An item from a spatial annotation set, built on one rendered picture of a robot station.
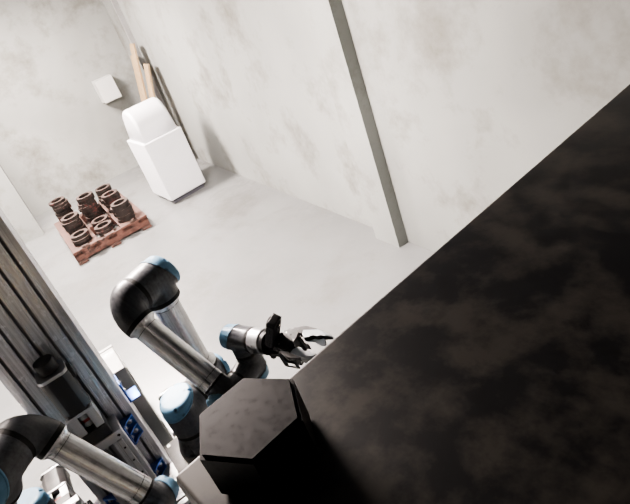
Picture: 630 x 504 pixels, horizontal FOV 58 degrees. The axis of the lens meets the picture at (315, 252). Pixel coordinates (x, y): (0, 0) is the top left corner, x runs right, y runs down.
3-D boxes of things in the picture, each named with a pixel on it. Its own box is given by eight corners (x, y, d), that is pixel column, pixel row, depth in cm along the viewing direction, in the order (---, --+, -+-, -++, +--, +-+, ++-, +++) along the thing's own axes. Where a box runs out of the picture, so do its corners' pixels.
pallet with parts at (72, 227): (75, 268, 621) (51, 230, 596) (59, 233, 732) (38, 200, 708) (153, 227, 650) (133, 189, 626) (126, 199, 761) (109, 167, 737)
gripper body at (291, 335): (314, 348, 157) (279, 342, 164) (302, 327, 152) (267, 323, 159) (301, 370, 153) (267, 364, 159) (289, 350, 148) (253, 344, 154)
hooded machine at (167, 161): (154, 195, 740) (109, 110, 682) (190, 176, 758) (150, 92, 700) (170, 207, 686) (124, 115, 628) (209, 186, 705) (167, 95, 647)
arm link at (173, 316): (188, 406, 192) (110, 278, 166) (215, 374, 202) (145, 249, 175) (214, 412, 185) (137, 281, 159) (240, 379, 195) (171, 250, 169)
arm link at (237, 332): (239, 338, 172) (228, 316, 168) (267, 342, 166) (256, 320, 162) (224, 356, 167) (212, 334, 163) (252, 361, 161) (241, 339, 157)
